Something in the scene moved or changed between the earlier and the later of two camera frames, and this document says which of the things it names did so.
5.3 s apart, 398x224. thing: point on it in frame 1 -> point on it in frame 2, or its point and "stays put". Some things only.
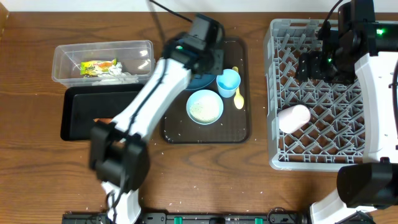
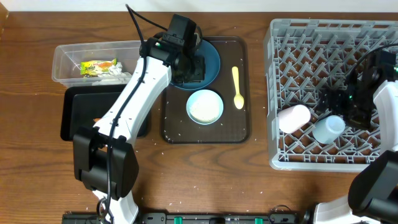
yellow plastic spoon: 239,101 stays put
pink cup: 291,118 stays put
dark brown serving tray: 233,126 stays put
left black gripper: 220,70 -> 199,76
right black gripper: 309,66 -> 336,104
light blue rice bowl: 204,107 stays put
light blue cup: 228,83 -> 326,130
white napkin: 115,76 stays put
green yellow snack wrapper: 96,67 stays put
